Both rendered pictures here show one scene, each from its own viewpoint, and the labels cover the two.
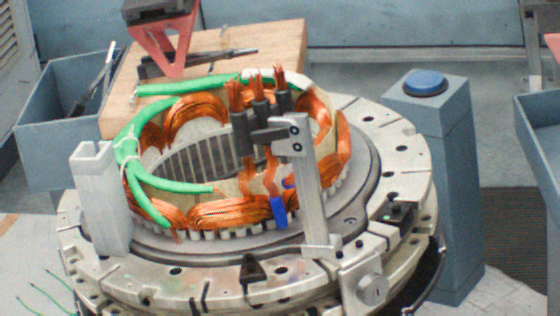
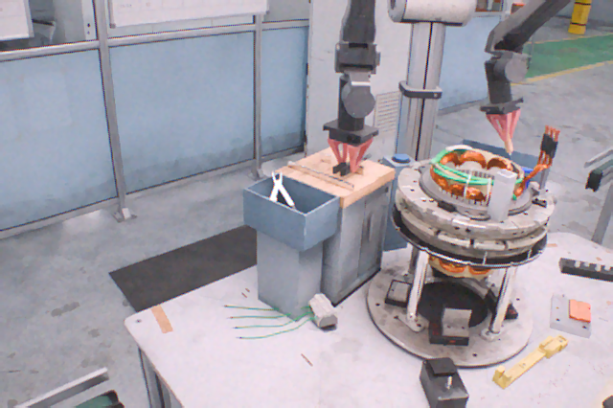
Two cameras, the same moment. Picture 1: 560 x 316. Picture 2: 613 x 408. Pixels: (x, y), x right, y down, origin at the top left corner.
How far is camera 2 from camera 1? 1.26 m
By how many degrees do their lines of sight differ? 54
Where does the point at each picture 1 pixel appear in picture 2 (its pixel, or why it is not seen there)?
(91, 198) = (509, 193)
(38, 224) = (181, 303)
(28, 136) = (311, 217)
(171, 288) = (537, 217)
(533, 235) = (189, 269)
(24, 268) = (214, 325)
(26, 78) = not seen: outside the picture
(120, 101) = (335, 190)
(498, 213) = (162, 267)
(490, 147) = (126, 244)
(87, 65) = (261, 187)
